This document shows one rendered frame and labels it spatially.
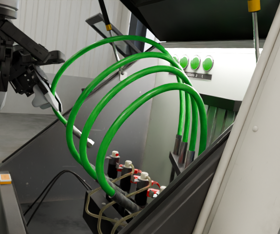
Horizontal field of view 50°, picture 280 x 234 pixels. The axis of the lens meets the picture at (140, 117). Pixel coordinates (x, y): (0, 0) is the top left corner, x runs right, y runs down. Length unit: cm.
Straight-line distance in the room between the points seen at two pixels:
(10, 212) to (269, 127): 61
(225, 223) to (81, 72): 757
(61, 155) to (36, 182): 12
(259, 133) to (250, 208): 11
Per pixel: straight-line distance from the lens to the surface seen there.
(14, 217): 80
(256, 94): 51
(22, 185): 111
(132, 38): 86
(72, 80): 781
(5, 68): 66
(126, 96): 114
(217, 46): 90
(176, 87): 56
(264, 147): 47
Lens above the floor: 132
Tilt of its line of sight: 8 degrees down
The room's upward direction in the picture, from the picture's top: 8 degrees clockwise
